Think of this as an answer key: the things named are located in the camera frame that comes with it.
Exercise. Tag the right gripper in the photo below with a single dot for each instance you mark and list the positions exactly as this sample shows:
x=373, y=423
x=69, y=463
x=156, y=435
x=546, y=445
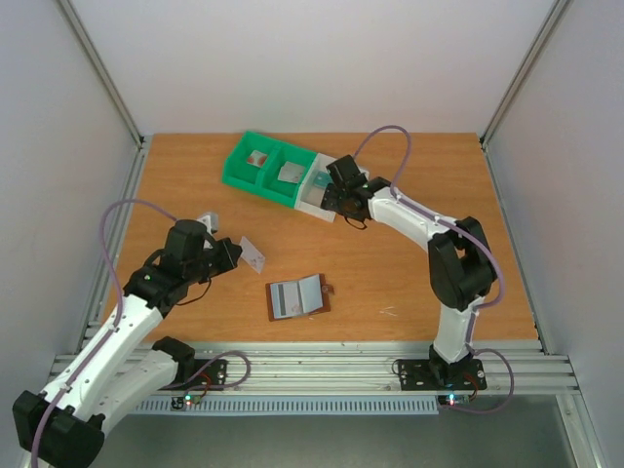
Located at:
x=330, y=196

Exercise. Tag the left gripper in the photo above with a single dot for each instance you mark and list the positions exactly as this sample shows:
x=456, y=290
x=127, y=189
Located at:
x=228, y=262

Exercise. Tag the white floral card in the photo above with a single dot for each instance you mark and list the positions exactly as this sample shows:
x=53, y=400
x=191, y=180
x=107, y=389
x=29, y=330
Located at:
x=251, y=255
x=292, y=165

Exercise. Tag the brown leather card holder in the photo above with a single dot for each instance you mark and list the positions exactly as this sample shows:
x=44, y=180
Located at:
x=315, y=293

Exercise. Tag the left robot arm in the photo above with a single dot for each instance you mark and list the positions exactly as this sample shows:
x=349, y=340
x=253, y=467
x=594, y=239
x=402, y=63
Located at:
x=66, y=423

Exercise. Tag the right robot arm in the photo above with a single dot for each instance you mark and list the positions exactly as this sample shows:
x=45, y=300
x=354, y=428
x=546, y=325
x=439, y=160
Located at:
x=461, y=266

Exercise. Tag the teal vip card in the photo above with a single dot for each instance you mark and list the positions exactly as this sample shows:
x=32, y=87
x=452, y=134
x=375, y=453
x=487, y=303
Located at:
x=321, y=180

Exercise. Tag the white vip card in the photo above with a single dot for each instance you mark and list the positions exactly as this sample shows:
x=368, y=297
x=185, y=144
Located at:
x=291, y=175

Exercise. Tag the grey striped card in holder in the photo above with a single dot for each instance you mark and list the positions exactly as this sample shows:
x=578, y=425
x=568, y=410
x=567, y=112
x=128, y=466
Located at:
x=286, y=300

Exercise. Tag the red patterned card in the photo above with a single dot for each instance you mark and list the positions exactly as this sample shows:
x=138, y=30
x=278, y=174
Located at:
x=257, y=158

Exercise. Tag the white bin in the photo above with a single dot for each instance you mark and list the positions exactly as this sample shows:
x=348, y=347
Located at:
x=308, y=199

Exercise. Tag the middle green bin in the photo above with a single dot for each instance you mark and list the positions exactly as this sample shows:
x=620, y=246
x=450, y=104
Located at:
x=277, y=191

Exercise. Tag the green bin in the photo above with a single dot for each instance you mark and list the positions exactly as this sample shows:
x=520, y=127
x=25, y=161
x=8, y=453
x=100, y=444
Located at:
x=237, y=171
x=277, y=191

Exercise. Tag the left green bin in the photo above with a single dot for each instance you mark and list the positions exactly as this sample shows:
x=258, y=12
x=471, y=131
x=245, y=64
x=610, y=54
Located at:
x=237, y=171

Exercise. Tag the left controller board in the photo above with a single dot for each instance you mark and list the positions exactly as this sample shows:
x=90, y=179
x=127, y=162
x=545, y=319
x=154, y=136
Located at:
x=187, y=401

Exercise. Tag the controller board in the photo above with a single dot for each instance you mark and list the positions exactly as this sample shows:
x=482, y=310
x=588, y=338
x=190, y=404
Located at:
x=187, y=401
x=455, y=400

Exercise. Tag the right controller board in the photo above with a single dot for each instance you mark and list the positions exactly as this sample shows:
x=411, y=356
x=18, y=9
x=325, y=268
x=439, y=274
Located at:
x=455, y=400

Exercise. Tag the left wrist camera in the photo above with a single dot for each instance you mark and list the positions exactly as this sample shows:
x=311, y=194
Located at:
x=210, y=220

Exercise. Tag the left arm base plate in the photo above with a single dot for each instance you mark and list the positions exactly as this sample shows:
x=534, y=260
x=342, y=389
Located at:
x=209, y=373

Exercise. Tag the left frame post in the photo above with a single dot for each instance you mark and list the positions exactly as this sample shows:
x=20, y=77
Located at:
x=79, y=30

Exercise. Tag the frame post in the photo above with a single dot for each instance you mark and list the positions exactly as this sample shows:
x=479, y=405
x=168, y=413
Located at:
x=79, y=30
x=530, y=59

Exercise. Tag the grey slotted cable duct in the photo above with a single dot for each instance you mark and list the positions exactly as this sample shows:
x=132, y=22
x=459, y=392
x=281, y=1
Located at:
x=225, y=406

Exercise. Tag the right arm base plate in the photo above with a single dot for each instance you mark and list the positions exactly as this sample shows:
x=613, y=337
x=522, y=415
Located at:
x=425, y=374

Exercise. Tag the aluminium rail frame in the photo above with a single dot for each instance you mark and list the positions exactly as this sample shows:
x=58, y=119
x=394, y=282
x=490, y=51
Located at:
x=349, y=367

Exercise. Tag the right frame post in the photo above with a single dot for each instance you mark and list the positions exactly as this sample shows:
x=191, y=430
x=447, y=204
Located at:
x=530, y=59

